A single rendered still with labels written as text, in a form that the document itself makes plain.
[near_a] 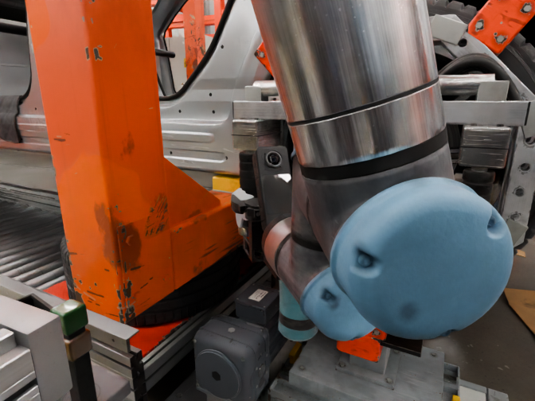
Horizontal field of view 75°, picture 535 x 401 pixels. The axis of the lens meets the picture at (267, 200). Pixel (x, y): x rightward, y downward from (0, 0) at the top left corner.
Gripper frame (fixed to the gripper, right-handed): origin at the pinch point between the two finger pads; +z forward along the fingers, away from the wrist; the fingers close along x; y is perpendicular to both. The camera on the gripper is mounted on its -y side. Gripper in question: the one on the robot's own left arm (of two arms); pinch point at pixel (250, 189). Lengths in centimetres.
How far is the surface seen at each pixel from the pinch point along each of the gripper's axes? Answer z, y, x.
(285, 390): 21, 68, 16
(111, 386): 3.8, 38.1, -27.0
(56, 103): 20.4, -14.4, -32.6
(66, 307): -0.9, 17.0, -31.0
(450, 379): 7, 65, 63
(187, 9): 349, -105, 28
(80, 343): -2.0, 23.4, -29.6
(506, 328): 37, 83, 128
